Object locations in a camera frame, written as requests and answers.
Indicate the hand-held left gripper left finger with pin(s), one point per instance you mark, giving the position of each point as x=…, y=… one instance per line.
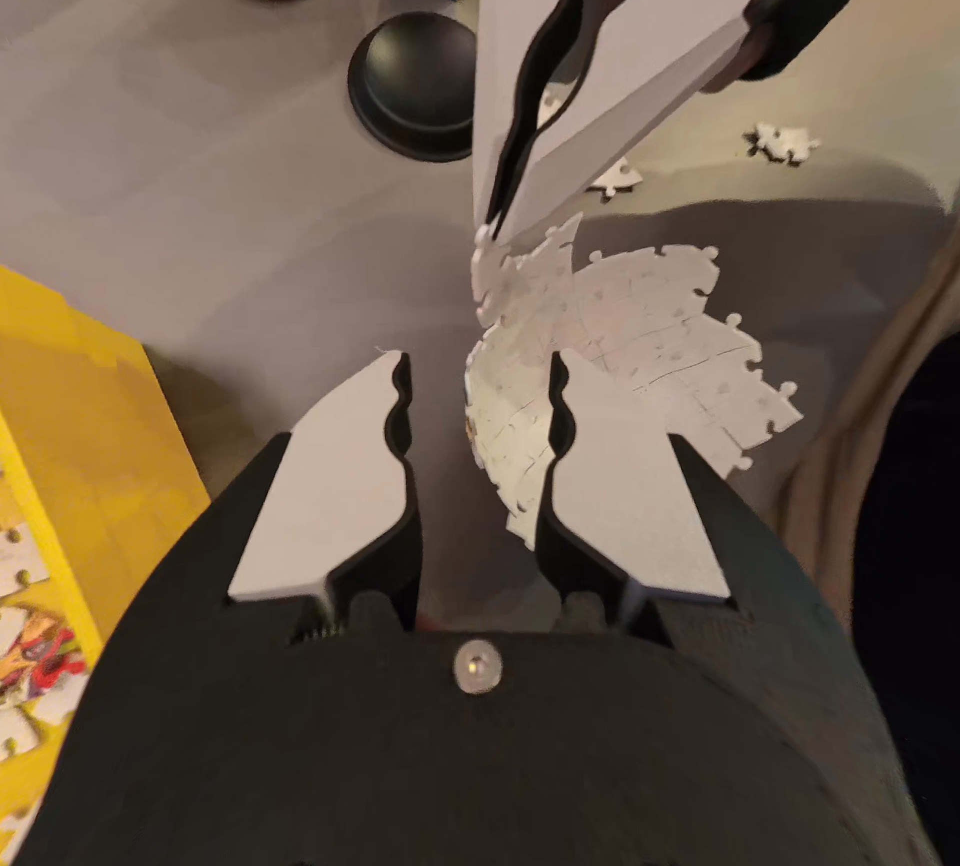
x=330, y=491

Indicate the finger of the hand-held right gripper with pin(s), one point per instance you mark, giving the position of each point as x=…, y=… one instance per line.
x=660, y=56
x=510, y=19

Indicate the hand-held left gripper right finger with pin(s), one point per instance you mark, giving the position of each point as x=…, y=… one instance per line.
x=637, y=499

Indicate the partly built white puzzle ball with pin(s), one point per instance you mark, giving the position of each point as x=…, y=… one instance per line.
x=645, y=334

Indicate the yellow plastic bin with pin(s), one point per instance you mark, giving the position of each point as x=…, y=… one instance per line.
x=90, y=416

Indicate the pile of puzzle pieces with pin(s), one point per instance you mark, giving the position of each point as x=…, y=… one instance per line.
x=30, y=648

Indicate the white puzzle piece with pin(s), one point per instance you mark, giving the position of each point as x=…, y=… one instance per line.
x=619, y=178
x=780, y=143
x=553, y=107

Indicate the black round dome stand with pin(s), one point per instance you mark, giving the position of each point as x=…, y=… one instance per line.
x=416, y=79

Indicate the person's black jacket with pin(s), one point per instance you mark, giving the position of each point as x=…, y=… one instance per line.
x=915, y=544

